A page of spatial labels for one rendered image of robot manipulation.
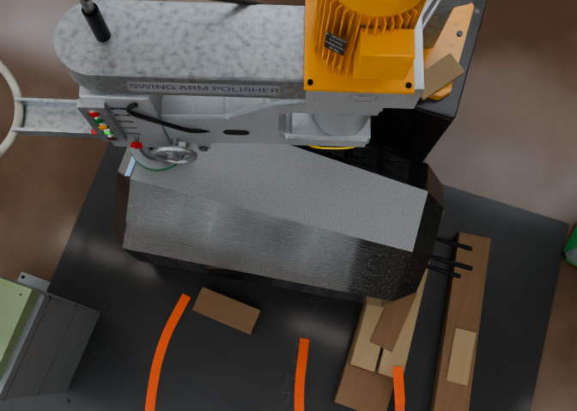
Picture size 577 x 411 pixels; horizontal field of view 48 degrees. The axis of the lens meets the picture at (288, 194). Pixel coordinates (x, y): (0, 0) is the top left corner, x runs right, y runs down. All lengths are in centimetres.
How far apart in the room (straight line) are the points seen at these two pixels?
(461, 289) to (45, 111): 205
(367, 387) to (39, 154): 203
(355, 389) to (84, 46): 203
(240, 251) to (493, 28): 206
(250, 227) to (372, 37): 124
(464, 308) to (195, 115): 181
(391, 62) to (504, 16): 253
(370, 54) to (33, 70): 263
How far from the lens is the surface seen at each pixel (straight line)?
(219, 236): 255
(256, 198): 246
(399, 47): 143
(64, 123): 239
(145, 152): 250
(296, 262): 254
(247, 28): 173
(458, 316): 325
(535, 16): 401
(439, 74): 274
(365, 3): 135
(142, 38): 175
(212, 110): 196
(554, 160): 368
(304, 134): 209
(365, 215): 247
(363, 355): 304
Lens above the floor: 320
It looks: 75 degrees down
